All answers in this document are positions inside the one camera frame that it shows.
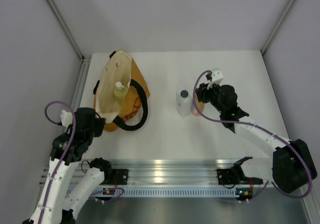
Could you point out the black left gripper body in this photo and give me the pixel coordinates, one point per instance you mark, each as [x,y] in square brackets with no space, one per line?
[97,130]

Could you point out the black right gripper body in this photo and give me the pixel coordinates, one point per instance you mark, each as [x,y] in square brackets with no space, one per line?
[211,95]

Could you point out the orange bottle pink cap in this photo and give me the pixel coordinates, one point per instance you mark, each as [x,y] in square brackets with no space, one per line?
[197,106]

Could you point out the white bottle grey cap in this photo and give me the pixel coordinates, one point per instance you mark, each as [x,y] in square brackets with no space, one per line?
[183,103]

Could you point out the orange canvas tote bag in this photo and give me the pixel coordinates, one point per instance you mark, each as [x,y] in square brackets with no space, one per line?
[133,114]

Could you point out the green pump bottle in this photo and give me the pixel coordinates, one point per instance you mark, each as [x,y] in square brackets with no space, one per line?
[119,92]

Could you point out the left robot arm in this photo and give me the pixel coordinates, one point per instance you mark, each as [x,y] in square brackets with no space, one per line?
[55,205]

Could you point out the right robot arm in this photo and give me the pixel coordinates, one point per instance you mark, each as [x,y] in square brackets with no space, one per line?
[289,164]

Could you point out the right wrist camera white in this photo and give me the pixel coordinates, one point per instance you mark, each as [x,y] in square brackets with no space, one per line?
[214,77]

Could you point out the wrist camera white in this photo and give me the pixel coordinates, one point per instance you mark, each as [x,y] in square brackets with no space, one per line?
[214,77]
[66,118]

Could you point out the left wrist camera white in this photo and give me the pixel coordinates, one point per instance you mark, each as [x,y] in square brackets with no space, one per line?
[66,118]

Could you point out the aluminium frame left rail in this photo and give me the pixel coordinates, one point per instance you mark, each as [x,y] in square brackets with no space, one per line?
[84,60]

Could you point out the perforated cable tray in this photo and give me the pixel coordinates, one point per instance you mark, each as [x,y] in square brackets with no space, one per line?
[166,192]

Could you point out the aluminium front rail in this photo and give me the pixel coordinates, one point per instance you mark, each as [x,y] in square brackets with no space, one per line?
[180,172]

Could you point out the right frame rail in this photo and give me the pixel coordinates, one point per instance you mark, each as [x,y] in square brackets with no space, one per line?
[289,5]

